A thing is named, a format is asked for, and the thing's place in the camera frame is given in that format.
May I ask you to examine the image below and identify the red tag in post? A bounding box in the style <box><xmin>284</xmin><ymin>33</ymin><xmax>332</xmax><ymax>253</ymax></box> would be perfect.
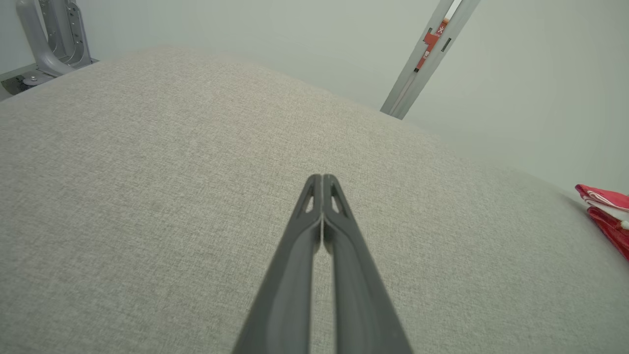
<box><xmin>415</xmin><ymin>17</ymin><xmax>449</xmax><ymax>72</ymax></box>

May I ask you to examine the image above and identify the red garment with white trim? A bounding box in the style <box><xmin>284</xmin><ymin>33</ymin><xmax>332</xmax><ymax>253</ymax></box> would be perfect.
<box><xmin>575</xmin><ymin>184</ymin><xmax>629</xmax><ymax>261</ymax></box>

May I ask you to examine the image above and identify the grey fabric sofa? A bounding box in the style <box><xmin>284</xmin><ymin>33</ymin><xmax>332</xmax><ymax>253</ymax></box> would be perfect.
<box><xmin>0</xmin><ymin>45</ymin><xmax>629</xmax><ymax>354</ymax></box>

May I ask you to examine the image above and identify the grey wall partition post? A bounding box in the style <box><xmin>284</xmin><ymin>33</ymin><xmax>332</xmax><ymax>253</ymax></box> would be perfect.
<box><xmin>379</xmin><ymin>0</ymin><xmax>482</xmax><ymax>120</ymax></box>

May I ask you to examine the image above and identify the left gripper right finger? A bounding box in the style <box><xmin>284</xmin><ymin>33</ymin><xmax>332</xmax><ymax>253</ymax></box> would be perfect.
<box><xmin>323</xmin><ymin>174</ymin><xmax>413</xmax><ymax>354</ymax></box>

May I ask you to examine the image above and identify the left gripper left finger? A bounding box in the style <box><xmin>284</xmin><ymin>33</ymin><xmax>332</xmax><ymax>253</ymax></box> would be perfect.
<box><xmin>231</xmin><ymin>174</ymin><xmax>323</xmax><ymax>354</ymax></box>

